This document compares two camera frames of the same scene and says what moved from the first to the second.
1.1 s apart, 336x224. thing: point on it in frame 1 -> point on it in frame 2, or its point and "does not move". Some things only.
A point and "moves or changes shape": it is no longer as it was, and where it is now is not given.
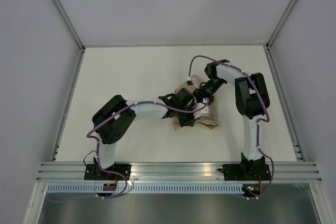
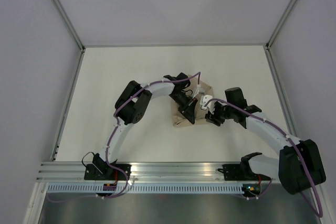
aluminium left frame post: (61, 10) does not move
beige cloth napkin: (191, 81) moves or changes shape
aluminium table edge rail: (60, 133) does not move
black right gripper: (199, 95) -> (213, 118)
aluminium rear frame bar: (178, 44) does not move
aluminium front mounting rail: (71, 172) does not move
